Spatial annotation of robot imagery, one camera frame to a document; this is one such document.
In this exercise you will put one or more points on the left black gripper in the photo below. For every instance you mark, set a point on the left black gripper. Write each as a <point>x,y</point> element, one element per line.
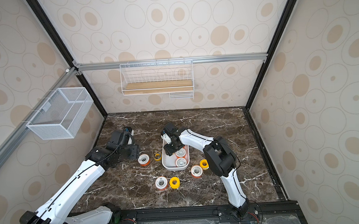
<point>135,150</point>

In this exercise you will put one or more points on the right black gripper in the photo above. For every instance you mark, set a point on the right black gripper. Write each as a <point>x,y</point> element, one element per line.
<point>174,147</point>

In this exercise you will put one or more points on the orange white tape roll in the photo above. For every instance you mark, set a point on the orange white tape roll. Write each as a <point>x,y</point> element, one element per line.
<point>197,171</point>
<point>181,153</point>
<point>181,162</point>
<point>161,183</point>
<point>144,160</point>

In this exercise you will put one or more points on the white plastic storage box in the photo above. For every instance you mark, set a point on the white plastic storage box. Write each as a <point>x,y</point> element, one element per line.
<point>169,162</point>

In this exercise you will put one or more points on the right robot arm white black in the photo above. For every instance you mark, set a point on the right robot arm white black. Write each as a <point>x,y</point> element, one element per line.
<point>220,157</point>

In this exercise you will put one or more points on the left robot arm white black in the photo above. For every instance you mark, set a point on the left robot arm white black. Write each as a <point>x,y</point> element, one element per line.
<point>57,209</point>

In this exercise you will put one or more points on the yellow black label tape roll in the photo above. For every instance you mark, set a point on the yellow black label tape roll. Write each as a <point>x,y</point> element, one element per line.
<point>157,156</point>

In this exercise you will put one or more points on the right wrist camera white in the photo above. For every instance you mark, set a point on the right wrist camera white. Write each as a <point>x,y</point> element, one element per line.
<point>166,138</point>

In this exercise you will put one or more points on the white mesh wire basket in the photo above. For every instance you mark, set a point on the white mesh wire basket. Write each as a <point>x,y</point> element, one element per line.
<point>62,114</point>

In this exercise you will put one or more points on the white wire shelf wooden board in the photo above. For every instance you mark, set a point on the white wire shelf wooden board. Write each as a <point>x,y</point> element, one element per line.
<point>175,80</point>

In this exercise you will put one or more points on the aluminium rail back wall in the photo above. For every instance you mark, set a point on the aluminium rail back wall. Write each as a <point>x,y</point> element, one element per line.
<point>172,61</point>

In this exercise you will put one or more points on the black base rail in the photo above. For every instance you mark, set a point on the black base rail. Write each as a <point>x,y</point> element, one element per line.
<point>285,212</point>

